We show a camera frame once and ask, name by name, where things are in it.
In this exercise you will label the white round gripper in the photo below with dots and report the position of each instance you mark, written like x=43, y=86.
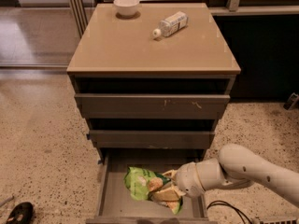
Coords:
x=187, y=178

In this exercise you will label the green rice chip bag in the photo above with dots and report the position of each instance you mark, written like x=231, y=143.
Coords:
x=142, y=182

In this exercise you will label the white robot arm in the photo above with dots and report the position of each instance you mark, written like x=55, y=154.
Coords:
x=236, y=167

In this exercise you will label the open bottom grey drawer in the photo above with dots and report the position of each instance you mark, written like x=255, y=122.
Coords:
x=115, y=203

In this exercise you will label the middle grey drawer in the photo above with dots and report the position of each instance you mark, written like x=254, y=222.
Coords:
x=152, y=139

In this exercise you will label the grey drawer cabinet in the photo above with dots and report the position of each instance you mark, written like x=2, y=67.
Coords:
x=121, y=56

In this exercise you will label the top grey drawer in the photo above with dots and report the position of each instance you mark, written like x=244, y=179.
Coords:
x=151, y=106

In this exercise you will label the metal floor vent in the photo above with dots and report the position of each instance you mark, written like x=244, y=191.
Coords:
x=276, y=220

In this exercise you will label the small dark floor device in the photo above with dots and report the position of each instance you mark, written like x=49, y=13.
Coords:
x=292, y=101

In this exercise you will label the black round floor object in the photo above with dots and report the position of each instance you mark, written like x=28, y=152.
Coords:
x=21, y=214

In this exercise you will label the clear plastic water bottle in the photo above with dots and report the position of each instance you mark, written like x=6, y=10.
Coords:
x=171, y=25

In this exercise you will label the white ceramic bowl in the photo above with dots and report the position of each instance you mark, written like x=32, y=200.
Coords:
x=126, y=8

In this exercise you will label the metal window frame post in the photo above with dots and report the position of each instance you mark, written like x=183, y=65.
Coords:
x=79, y=15

